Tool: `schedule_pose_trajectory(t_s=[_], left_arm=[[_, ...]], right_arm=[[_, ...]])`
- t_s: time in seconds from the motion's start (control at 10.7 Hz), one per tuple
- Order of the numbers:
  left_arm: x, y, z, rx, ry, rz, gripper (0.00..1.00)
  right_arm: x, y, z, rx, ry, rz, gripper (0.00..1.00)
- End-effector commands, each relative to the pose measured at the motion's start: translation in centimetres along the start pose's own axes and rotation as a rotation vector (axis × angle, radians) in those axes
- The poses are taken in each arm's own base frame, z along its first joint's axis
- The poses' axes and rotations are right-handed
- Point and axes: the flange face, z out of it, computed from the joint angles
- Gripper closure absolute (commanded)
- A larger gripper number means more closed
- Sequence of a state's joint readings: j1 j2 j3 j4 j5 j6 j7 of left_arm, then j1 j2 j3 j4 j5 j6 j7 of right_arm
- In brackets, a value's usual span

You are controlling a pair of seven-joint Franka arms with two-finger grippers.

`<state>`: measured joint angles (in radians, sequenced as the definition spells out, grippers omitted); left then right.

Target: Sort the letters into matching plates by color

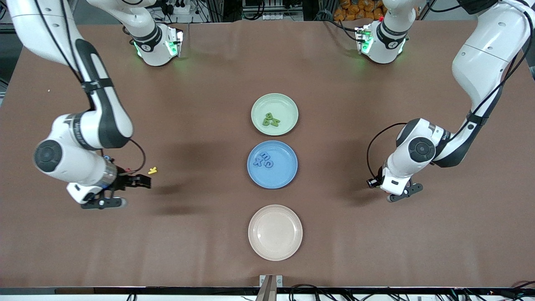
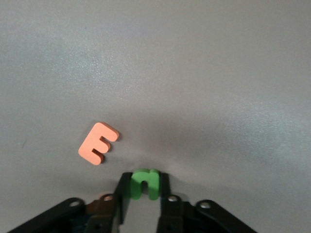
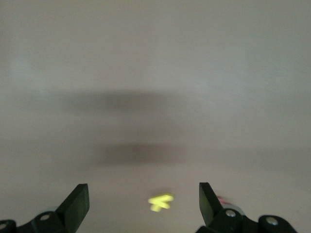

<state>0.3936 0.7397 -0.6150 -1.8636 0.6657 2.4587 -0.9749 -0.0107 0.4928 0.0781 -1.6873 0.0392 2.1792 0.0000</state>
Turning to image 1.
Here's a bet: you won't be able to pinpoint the pale pink plate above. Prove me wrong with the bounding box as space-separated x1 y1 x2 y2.
248 204 303 261

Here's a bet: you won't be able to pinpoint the black cables below table edge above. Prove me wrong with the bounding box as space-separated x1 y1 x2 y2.
125 284 535 301

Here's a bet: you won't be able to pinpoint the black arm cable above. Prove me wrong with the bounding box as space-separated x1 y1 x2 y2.
367 8 531 180
36 0 146 173

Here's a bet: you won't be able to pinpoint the orange plastic bags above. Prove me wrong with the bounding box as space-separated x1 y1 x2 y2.
333 0 387 21

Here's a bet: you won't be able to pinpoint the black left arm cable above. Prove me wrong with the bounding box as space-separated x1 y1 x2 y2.
367 8 531 180

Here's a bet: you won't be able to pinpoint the white power strip with plugs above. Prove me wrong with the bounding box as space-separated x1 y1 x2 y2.
160 0 197 23

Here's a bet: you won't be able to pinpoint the brown paper table cover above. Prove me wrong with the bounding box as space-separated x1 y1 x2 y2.
0 20 535 289

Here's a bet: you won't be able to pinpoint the pale green plate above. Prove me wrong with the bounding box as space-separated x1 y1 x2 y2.
251 93 299 136

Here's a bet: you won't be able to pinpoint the blue plate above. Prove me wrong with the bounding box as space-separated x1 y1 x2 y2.
247 140 298 189

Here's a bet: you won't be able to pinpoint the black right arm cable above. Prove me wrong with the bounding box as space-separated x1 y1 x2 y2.
36 0 146 173

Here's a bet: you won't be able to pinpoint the grey metal mount bracket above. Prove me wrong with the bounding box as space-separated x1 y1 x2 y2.
256 274 283 301

